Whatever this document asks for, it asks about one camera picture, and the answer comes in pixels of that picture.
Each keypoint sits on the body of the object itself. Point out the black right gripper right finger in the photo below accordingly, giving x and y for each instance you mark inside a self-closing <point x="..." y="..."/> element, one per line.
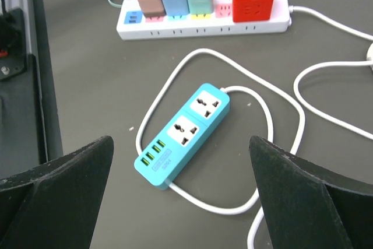
<point x="308" y="206"/>

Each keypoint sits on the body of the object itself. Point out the teal power strip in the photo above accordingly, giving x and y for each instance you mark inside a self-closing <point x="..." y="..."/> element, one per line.
<point x="176" y="144"/>

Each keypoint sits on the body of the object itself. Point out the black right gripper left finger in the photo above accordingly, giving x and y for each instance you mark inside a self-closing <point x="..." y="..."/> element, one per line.
<point x="56" y="204"/>

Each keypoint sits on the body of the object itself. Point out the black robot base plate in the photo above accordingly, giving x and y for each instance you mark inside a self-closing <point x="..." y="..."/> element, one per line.
<point x="30" y="132"/>

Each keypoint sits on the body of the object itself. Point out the white power strip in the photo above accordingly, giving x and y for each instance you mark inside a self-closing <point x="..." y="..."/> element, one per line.
<point x="133" y="25"/>

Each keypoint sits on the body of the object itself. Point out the brown dual USB charger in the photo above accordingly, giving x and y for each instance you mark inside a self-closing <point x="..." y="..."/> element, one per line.
<point x="152" y="8"/>

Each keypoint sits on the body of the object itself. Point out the blue USB charger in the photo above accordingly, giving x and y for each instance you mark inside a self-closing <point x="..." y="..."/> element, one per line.
<point x="176" y="7"/>

